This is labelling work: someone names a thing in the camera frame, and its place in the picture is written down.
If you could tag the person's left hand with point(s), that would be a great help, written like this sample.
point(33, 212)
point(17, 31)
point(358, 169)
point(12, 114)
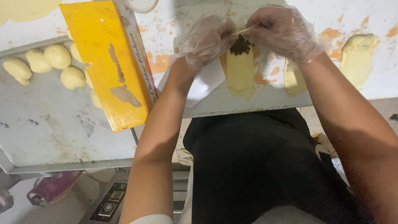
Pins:
point(203, 40)

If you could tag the person's right hand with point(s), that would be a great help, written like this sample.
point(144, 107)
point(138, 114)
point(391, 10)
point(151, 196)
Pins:
point(284, 31)

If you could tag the person's right fingers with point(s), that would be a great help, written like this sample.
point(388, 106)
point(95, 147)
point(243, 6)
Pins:
point(257, 26)

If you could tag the person's left fingers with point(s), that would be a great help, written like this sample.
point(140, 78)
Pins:
point(225, 31)

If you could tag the heap of chocolate sprinkles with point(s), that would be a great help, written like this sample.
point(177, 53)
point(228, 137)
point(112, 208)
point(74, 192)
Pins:
point(240, 46)

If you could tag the flattened dough strip with sprinkles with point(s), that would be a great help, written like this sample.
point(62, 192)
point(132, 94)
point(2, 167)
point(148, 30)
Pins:
point(240, 74)

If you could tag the white plastic dough scraper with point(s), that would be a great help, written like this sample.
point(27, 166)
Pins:
point(206, 83)

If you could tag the flattened pale dough strip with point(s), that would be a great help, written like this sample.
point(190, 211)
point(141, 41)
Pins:
point(294, 81)
point(357, 59)

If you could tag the white round container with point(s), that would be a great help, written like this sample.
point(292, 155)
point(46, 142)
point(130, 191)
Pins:
point(141, 4)

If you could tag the yellow cheese carton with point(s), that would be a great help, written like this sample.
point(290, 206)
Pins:
point(104, 62)

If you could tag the black apron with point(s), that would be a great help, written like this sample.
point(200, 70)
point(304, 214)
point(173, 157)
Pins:
point(264, 168)

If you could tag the group of shaped dough rolls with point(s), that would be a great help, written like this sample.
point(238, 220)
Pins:
point(57, 56)

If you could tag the metal baking tray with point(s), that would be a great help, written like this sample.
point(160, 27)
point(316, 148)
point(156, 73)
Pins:
point(56, 124)

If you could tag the large pale dough mass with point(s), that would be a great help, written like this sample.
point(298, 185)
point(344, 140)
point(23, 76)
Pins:
point(25, 8)

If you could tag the white sleeve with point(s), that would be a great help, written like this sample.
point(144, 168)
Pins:
point(152, 219)

